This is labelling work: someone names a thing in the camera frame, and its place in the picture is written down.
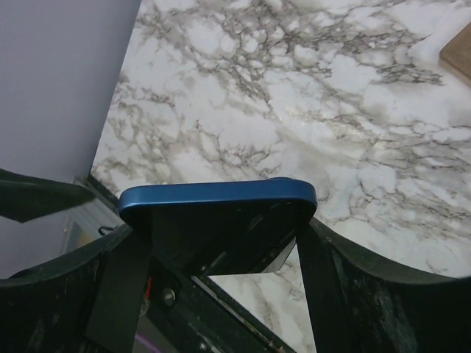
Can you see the silver phone stand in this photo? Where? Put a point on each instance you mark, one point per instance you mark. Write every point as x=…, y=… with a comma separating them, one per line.
x=275, y=258

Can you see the wooden chessboard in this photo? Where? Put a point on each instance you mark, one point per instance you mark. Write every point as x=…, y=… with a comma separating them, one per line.
x=456, y=57

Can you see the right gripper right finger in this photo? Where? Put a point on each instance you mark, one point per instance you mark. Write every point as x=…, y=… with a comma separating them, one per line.
x=360, y=301

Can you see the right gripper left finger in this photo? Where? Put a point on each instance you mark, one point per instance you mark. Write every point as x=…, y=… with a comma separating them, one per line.
x=88, y=300

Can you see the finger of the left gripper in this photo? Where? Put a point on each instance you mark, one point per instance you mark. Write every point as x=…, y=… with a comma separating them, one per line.
x=25, y=198

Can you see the blue smartphone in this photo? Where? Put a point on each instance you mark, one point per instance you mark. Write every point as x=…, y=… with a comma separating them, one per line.
x=219, y=228

